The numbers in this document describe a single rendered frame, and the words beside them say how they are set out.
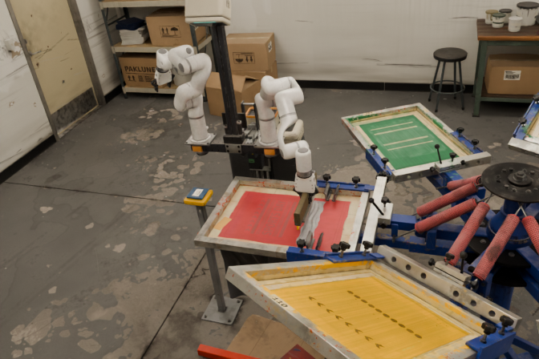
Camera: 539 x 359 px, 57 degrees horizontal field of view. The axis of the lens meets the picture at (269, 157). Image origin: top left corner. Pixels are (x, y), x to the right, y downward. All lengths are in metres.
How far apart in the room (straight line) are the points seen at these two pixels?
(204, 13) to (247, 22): 3.85
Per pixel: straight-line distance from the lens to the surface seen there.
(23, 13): 6.10
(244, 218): 2.67
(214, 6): 2.58
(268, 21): 6.34
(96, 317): 3.79
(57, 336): 3.79
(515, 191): 2.28
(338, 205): 2.70
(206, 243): 2.52
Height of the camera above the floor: 2.57
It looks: 31 degrees down
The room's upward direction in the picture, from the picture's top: 7 degrees counter-clockwise
